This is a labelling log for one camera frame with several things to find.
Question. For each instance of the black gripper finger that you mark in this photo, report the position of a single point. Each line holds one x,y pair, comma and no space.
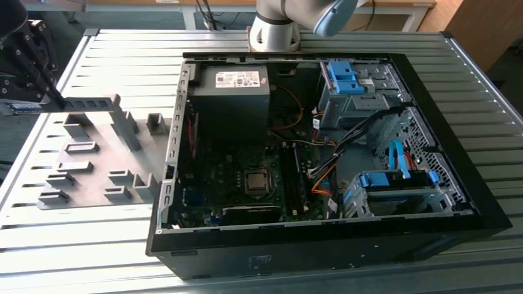
44,52
20,73

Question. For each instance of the blue RAM stick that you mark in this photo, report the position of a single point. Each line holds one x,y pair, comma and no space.
24,109

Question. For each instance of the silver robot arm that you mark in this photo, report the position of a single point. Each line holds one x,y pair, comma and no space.
273,27

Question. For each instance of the black RAM slot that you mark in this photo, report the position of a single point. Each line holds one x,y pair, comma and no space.
291,183

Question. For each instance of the grey parts rack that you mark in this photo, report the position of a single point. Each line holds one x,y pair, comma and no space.
97,183

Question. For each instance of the grey power supply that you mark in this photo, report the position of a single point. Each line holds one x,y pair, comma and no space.
228,107

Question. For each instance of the green motherboard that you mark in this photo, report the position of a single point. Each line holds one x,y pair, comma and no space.
220,183

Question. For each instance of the CPU socket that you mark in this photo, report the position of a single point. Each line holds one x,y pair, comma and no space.
257,169

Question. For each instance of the silver CPU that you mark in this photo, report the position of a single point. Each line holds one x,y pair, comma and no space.
256,181

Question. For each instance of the black graphics card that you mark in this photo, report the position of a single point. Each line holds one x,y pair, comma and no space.
248,214

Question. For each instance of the large blue disk carrier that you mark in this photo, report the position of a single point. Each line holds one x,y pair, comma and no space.
344,79

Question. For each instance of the tall metal drive cage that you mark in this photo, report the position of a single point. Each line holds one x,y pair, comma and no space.
351,107

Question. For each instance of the white framed desk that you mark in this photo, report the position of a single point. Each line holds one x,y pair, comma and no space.
419,18

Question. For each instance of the black PC case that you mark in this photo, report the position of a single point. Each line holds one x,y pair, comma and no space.
327,251

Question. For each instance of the low metal disk bay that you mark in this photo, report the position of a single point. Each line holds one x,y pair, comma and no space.
408,199

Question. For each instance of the small blue clip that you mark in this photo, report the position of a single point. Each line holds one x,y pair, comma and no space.
432,178

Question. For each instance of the brown wooden cabinet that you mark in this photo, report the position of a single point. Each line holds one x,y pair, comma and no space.
482,30

